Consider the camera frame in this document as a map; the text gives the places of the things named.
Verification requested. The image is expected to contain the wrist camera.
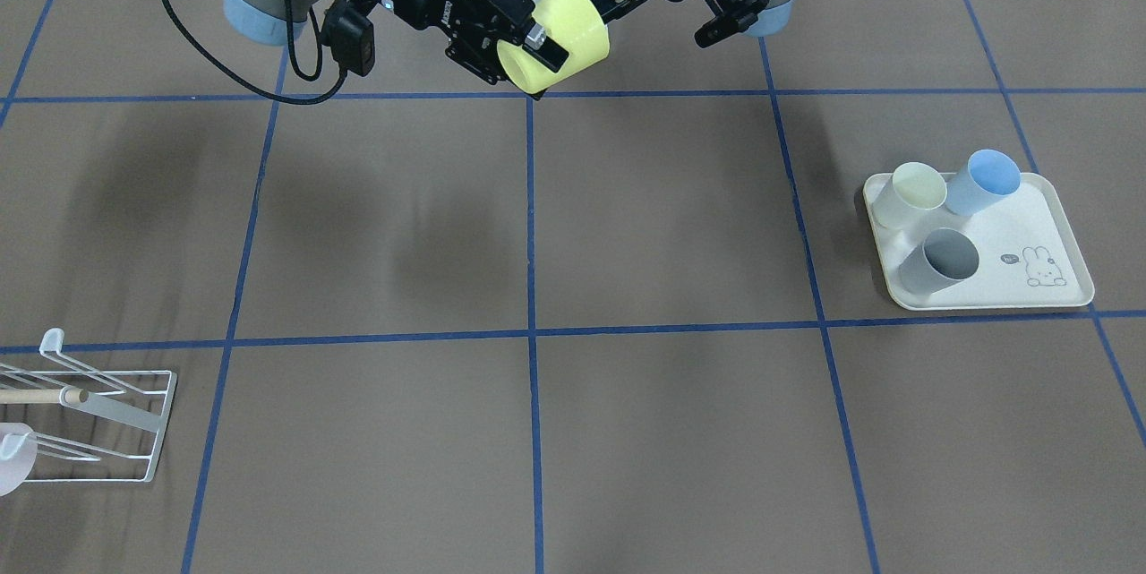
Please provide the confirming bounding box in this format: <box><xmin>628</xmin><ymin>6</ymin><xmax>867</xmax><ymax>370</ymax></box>
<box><xmin>320</xmin><ymin>5</ymin><xmax>375</xmax><ymax>77</ymax></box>
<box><xmin>693</xmin><ymin>0</ymin><xmax>769</xmax><ymax>48</ymax></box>

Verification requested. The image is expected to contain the yellow plastic cup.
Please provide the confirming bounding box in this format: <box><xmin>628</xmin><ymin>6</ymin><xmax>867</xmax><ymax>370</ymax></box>
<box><xmin>499</xmin><ymin>0</ymin><xmax>611</xmax><ymax>94</ymax></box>

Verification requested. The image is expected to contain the pale green plastic cup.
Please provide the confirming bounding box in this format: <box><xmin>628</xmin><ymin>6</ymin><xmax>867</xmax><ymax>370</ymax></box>
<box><xmin>871</xmin><ymin>162</ymin><xmax>948</xmax><ymax>230</ymax></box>

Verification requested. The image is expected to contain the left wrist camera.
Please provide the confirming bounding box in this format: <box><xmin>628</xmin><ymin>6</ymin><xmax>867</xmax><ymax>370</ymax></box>
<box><xmin>693</xmin><ymin>0</ymin><xmax>769</xmax><ymax>48</ymax></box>

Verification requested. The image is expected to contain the blue plastic cup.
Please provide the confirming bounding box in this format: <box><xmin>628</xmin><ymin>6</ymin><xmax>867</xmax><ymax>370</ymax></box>
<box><xmin>945</xmin><ymin>150</ymin><xmax>1021</xmax><ymax>218</ymax></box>

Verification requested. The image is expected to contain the white wire cup rack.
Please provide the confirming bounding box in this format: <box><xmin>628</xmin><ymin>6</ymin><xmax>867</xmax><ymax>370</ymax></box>
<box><xmin>3</xmin><ymin>328</ymin><xmax>179</xmax><ymax>483</ymax></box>

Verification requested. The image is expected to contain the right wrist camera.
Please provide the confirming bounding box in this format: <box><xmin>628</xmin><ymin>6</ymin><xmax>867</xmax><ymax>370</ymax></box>
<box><xmin>320</xmin><ymin>5</ymin><xmax>375</xmax><ymax>77</ymax></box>

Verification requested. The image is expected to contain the cream plastic tray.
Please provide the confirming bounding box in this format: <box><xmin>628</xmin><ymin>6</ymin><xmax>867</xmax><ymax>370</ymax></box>
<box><xmin>868</xmin><ymin>173</ymin><xmax>1094</xmax><ymax>312</ymax></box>

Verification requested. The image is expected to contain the grey plastic cup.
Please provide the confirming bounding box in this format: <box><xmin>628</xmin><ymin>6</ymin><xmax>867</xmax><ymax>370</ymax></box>
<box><xmin>898</xmin><ymin>227</ymin><xmax>979</xmax><ymax>296</ymax></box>

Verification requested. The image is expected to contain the pink plastic cup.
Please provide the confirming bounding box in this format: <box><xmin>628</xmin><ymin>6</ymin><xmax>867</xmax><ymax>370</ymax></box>
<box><xmin>1</xmin><ymin>423</ymin><xmax>39</xmax><ymax>496</ymax></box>

